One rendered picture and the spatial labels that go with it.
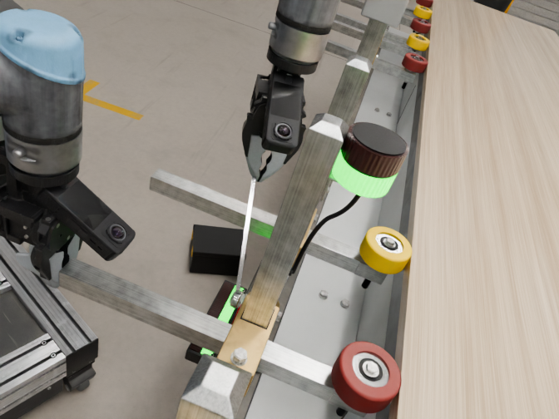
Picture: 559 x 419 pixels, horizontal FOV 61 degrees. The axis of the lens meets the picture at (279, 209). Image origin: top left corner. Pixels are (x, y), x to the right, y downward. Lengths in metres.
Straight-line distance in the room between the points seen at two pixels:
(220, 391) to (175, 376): 1.28
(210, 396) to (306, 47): 0.46
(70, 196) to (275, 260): 0.25
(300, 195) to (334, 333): 0.56
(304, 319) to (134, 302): 0.45
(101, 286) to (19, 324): 0.79
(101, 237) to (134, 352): 1.06
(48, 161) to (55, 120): 0.05
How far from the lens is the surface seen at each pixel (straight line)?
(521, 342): 0.79
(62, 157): 0.54
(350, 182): 0.45
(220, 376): 0.31
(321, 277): 1.09
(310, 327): 0.99
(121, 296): 0.65
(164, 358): 1.61
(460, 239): 0.90
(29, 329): 1.43
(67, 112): 0.52
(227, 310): 0.85
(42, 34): 0.48
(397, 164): 0.45
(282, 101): 0.64
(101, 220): 0.59
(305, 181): 0.47
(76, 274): 0.67
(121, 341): 1.64
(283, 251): 0.53
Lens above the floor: 1.37
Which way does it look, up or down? 38 degrees down
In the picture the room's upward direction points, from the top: 19 degrees clockwise
